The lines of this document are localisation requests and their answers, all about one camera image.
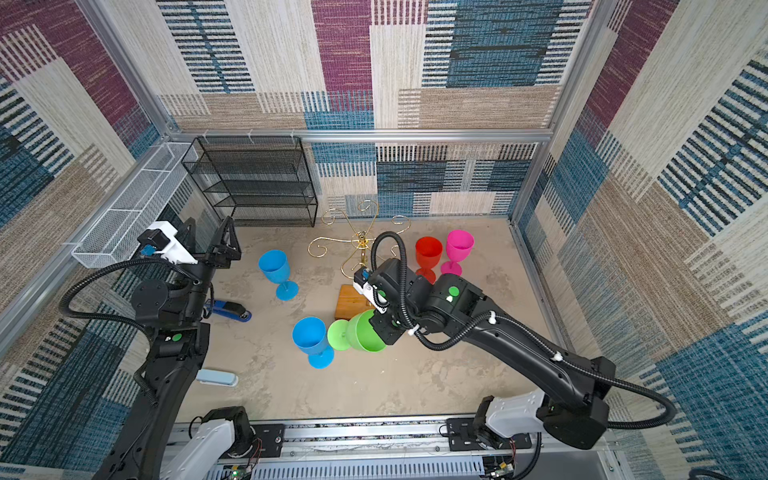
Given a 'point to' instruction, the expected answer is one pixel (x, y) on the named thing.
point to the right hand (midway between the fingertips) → (387, 322)
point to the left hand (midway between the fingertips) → (212, 220)
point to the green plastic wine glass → (357, 332)
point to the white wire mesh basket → (115, 237)
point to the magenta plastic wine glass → (459, 244)
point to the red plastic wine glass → (428, 254)
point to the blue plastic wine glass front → (276, 267)
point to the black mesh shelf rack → (255, 181)
